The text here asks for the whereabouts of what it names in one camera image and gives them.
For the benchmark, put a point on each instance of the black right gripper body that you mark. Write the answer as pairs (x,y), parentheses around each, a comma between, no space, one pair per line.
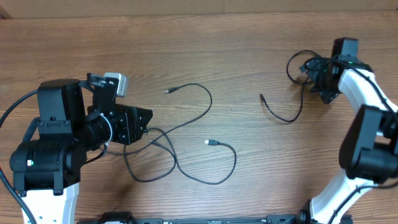
(323,86)

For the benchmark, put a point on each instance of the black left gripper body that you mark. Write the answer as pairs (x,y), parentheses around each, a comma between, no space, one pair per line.
(124,127)

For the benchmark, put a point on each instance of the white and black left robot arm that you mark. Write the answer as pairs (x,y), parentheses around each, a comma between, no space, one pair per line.
(75,117)

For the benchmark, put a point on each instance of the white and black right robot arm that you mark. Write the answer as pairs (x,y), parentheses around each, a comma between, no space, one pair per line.
(368,153)

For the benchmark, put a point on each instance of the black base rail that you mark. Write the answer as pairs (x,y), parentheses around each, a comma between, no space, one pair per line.
(270,219)

